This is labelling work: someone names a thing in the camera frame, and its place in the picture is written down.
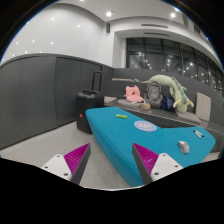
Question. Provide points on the pink plush toy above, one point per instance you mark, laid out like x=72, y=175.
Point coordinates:
x=133, y=94

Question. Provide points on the round blue mouse pad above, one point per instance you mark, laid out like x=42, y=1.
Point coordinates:
x=145, y=126

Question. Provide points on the grey backpack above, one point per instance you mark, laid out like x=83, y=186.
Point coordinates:
x=154, y=95

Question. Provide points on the green marker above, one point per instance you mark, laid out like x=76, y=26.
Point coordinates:
x=121, y=116

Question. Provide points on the grey bench sofa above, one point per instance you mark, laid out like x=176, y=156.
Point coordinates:
x=116, y=80

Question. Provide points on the blue white pen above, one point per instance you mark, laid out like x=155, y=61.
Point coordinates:
x=200, y=135

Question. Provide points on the small brown basket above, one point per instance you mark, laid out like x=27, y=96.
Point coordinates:
x=145, y=106

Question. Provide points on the green dragon plush toy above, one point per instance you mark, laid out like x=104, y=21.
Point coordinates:
x=177, y=91

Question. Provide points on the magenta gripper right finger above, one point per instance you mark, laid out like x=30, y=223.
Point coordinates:
x=153, y=166

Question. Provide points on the beige cushion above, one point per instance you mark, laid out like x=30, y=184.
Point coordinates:
x=203, y=107

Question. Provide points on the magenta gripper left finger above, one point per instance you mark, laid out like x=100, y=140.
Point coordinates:
x=70, y=166

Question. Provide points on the wall mounted speaker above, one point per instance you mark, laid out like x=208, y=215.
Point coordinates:
x=108, y=27

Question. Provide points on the grey computer mouse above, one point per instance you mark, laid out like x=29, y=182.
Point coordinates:
x=184, y=147

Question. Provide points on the dark blue bag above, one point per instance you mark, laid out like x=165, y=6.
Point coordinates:
x=166, y=103

